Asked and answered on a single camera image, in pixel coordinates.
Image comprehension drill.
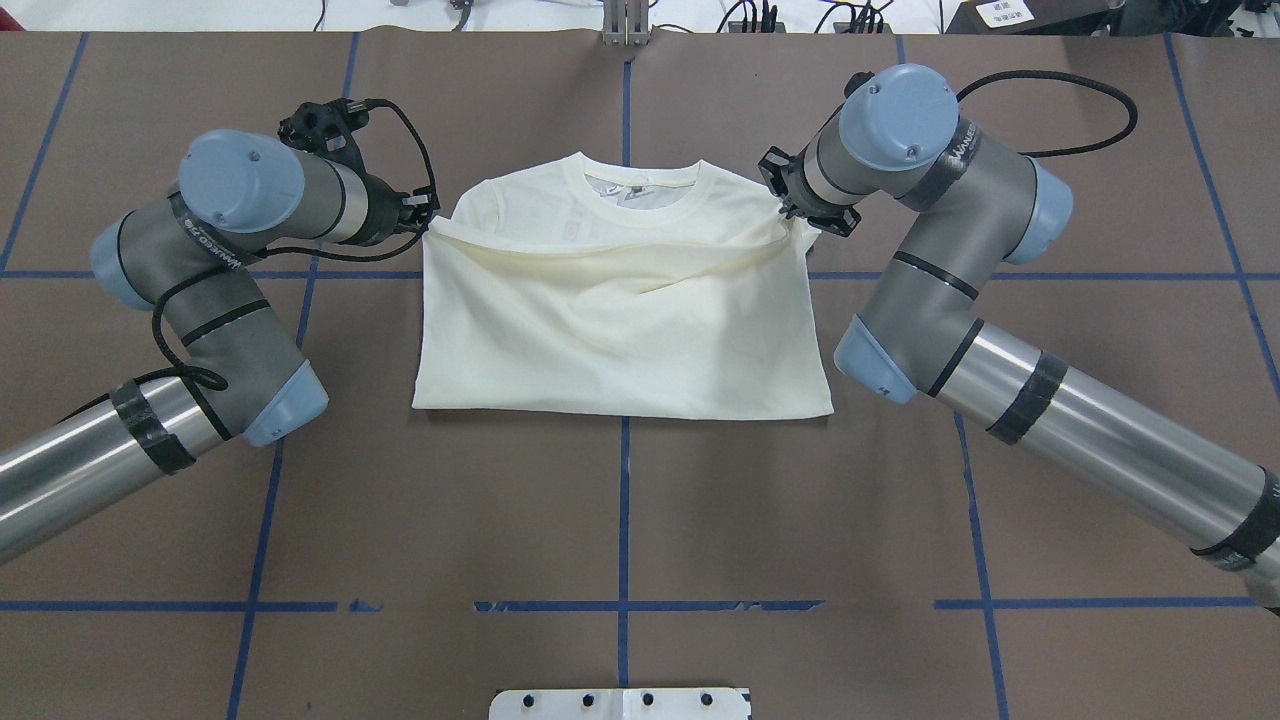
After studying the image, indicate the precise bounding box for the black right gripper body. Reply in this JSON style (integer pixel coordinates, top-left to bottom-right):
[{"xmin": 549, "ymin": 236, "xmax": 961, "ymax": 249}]
[{"xmin": 758, "ymin": 146, "xmax": 861, "ymax": 237}]

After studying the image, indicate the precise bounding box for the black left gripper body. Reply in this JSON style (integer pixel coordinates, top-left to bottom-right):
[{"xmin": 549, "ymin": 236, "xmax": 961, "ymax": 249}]
[{"xmin": 278, "ymin": 97, "xmax": 440, "ymax": 246}]

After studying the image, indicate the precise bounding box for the white long-sleeve cat shirt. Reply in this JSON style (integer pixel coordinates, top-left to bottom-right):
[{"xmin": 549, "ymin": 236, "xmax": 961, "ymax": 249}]
[{"xmin": 412, "ymin": 154, "xmax": 833, "ymax": 421}]

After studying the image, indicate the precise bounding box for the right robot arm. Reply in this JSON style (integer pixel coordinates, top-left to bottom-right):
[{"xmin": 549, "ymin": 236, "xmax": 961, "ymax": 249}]
[{"xmin": 759, "ymin": 63, "xmax": 1277, "ymax": 612}]

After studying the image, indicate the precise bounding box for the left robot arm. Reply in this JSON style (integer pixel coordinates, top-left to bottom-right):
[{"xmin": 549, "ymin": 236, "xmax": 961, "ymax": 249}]
[{"xmin": 1, "ymin": 97, "xmax": 440, "ymax": 561}]

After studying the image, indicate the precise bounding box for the black box with label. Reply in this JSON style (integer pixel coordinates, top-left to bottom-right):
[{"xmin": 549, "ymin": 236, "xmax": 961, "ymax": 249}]
[{"xmin": 943, "ymin": 1, "xmax": 1125, "ymax": 36}]

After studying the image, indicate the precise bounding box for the aluminium frame post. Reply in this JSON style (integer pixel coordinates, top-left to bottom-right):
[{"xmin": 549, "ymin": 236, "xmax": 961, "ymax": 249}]
[{"xmin": 600, "ymin": 0, "xmax": 652, "ymax": 47}]

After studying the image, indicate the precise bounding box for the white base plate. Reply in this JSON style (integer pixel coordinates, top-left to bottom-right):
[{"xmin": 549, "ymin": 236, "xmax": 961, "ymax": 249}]
[{"xmin": 488, "ymin": 687, "xmax": 753, "ymax": 719}]

